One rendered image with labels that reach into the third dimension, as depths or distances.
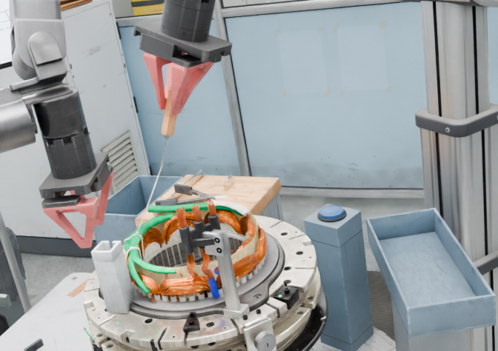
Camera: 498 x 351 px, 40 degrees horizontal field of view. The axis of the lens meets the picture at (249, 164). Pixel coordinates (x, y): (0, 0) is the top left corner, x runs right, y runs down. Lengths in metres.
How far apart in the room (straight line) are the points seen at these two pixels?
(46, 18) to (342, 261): 0.61
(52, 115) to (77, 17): 2.37
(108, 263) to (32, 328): 0.71
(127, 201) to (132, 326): 0.54
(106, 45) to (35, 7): 2.50
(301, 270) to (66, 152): 0.33
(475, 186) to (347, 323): 0.32
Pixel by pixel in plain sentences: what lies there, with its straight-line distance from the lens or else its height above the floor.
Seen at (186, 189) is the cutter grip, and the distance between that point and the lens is 1.20.
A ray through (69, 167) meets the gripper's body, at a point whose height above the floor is 1.28.
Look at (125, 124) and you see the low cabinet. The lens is 3.46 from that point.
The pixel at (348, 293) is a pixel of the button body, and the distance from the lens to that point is 1.19.
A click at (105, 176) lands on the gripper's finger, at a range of 0.91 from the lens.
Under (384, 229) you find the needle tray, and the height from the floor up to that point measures 1.04.
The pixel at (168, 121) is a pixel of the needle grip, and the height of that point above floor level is 1.31.
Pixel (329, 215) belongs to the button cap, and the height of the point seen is 1.04.
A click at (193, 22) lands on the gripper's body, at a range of 0.78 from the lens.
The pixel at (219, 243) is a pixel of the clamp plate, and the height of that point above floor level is 1.20.
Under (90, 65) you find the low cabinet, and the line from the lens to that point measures 3.25.
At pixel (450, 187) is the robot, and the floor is 1.06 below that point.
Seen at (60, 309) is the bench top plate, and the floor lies 0.78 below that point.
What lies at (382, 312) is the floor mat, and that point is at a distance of 2.68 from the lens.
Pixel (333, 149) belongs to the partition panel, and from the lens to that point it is 3.31.
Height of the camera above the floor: 1.56
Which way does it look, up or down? 22 degrees down
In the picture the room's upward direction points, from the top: 10 degrees counter-clockwise
